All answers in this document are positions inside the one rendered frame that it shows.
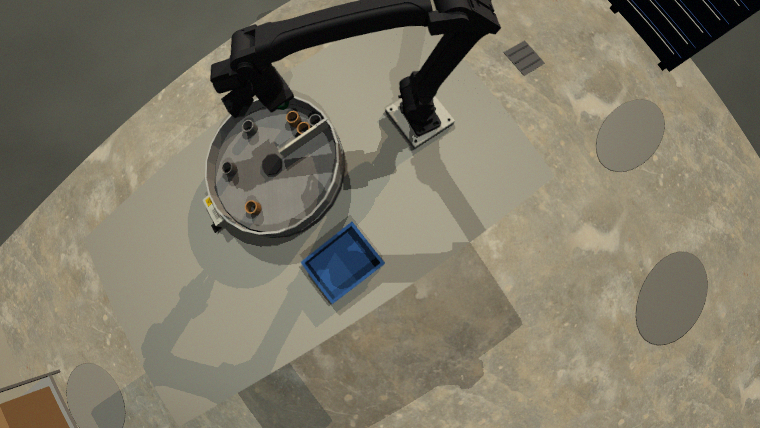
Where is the bronze bushing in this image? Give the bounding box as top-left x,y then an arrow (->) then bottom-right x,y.
286,111 -> 302,127
245,200 -> 262,215
297,122 -> 311,135

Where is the blue crate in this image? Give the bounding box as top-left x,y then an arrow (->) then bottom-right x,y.
300,222 -> 385,304

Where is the dark grey metal bushing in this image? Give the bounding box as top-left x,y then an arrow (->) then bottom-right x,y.
308,114 -> 322,127
242,120 -> 258,136
221,161 -> 237,177

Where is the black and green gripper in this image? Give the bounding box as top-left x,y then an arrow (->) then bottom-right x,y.
254,66 -> 294,112

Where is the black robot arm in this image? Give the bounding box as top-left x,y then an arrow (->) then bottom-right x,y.
210,0 -> 501,136

